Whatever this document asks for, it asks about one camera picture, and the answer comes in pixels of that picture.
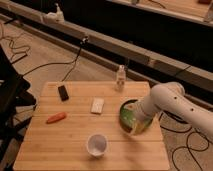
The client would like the orange toy carrot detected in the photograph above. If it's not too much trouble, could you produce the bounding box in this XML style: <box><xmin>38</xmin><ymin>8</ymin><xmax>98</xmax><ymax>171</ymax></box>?
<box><xmin>46</xmin><ymin>112</ymin><xmax>67</xmax><ymax>124</ymax></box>

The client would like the white rectangular block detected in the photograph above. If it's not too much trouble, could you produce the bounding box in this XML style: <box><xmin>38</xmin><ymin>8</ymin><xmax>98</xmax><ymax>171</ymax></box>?
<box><xmin>91</xmin><ymin>98</ymin><xmax>104</xmax><ymax>114</ymax></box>

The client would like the tangled cable far left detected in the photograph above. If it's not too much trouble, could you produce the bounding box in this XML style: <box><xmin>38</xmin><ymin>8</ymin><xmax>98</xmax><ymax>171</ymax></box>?
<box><xmin>0</xmin><ymin>20</ymin><xmax>32</xmax><ymax>64</ymax></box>

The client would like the black cable on floor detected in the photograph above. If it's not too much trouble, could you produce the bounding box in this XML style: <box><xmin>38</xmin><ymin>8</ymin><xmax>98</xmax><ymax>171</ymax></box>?
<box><xmin>22</xmin><ymin>35</ymin><xmax>90</xmax><ymax>82</ymax></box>

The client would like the black chair frame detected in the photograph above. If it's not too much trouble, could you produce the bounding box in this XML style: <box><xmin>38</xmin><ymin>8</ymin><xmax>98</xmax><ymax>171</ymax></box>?
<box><xmin>0</xmin><ymin>45</ymin><xmax>36</xmax><ymax>162</ymax></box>

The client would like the translucent pale gripper body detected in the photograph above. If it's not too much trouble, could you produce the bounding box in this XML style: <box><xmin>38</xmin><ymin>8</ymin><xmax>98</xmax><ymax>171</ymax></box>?
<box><xmin>125</xmin><ymin>105</ymin><xmax>151</xmax><ymax>135</ymax></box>

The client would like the green ceramic bowl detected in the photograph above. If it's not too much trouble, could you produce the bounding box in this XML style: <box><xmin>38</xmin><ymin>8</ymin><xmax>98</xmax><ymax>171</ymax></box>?
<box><xmin>119</xmin><ymin>98</ymin><xmax>155</xmax><ymax>136</ymax></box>

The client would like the black rectangular block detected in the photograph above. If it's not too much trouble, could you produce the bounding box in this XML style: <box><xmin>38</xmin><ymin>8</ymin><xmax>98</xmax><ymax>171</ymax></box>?
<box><xmin>58</xmin><ymin>85</ymin><xmax>69</xmax><ymax>101</ymax></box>

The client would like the black looped cable right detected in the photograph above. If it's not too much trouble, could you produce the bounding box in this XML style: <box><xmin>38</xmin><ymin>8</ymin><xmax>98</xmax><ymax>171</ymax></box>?
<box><xmin>157</xmin><ymin>111</ymin><xmax>213</xmax><ymax>171</ymax></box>

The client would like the clear plastic bottle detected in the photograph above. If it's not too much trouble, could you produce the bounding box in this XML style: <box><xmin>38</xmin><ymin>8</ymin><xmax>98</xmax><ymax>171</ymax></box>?
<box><xmin>116</xmin><ymin>65</ymin><xmax>126</xmax><ymax>91</ymax></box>

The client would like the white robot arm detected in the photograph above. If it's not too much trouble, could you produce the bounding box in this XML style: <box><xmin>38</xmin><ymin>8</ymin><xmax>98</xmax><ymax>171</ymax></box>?
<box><xmin>130</xmin><ymin>82</ymin><xmax>213</xmax><ymax>142</ymax></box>

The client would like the white power adapter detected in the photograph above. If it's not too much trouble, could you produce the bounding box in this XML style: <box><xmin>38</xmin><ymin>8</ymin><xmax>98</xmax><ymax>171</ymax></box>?
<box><xmin>46</xmin><ymin>3</ymin><xmax>65</xmax><ymax>22</ymax></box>

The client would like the white ceramic cup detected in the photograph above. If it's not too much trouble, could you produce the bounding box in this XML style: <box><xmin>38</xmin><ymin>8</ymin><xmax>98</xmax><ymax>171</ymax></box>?
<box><xmin>86</xmin><ymin>134</ymin><xmax>107</xmax><ymax>158</ymax></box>

